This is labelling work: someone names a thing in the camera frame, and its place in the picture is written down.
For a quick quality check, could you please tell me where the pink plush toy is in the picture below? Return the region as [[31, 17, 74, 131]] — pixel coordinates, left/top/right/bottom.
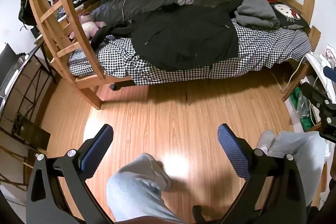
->
[[70, 13, 107, 39]]

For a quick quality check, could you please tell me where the wooden bunk bed frame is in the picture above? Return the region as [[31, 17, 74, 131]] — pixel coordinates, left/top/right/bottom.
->
[[24, 0, 321, 110]]

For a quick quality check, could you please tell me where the person's leg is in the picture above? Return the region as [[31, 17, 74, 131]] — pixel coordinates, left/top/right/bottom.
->
[[269, 131, 327, 207], [106, 161, 184, 224]]

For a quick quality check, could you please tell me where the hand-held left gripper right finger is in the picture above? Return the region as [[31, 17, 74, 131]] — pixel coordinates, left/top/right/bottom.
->
[[217, 123, 306, 224]]

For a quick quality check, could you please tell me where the grey sweatshirt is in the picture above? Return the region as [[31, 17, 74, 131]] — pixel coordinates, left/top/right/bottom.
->
[[234, 0, 280, 30]]

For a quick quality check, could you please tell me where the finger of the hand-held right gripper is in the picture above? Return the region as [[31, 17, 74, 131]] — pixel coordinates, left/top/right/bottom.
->
[[300, 82, 333, 110], [323, 66, 336, 79]]

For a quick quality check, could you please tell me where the black jacket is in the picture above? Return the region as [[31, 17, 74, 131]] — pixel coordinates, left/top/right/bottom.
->
[[91, 2, 239, 72]]

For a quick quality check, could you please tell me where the black white checkered bed sheet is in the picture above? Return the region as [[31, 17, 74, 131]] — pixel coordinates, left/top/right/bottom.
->
[[69, 18, 313, 86]]

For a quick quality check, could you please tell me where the black hanging bag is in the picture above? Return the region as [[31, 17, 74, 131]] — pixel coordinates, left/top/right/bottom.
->
[[18, 0, 37, 29]]

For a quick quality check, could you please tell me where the black desk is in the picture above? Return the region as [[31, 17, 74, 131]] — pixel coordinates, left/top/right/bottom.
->
[[0, 43, 57, 153]]

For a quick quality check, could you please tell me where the person's left leg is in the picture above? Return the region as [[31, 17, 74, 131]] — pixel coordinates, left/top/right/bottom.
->
[[106, 161, 184, 224]]

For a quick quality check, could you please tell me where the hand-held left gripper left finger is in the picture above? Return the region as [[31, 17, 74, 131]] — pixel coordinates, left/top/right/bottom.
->
[[26, 124, 114, 224]]

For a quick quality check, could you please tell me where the grey slipper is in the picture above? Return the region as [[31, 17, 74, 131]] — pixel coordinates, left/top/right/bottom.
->
[[256, 130, 276, 153]]

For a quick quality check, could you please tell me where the white side table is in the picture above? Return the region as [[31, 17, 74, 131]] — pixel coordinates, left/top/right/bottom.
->
[[285, 52, 336, 132]]

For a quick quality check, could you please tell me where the black cat print pillow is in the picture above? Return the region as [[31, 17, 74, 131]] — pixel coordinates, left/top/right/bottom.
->
[[262, 0, 310, 30]]

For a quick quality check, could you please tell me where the green plastic bag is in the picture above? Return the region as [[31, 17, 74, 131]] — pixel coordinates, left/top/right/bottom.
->
[[291, 88, 322, 132]]

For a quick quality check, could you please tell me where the white power strip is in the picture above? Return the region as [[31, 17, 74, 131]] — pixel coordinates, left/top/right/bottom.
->
[[306, 52, 330, 68]]

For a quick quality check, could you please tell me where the white cable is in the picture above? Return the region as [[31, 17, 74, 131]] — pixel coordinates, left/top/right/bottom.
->
[[270, 58, 302, 93]]

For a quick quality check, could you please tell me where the person's right leg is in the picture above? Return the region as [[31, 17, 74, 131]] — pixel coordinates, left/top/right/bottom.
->
[[269, 131, 327, 207]]

